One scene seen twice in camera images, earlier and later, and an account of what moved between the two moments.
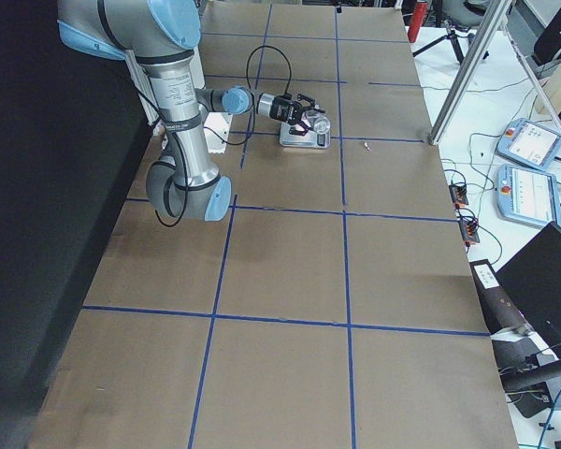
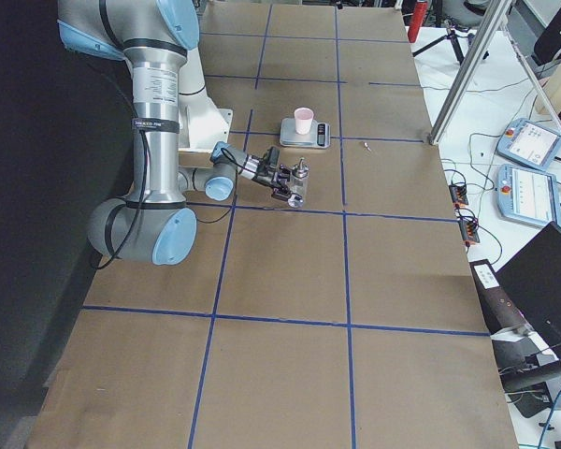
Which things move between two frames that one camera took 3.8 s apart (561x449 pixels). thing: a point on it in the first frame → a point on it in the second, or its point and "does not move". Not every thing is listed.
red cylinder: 419,16 does not move
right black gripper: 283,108 → 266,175
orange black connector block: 458,195 does not move
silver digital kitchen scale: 311,139 does not move
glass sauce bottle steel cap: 322,126 → 299,180
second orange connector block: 469,233 does not move
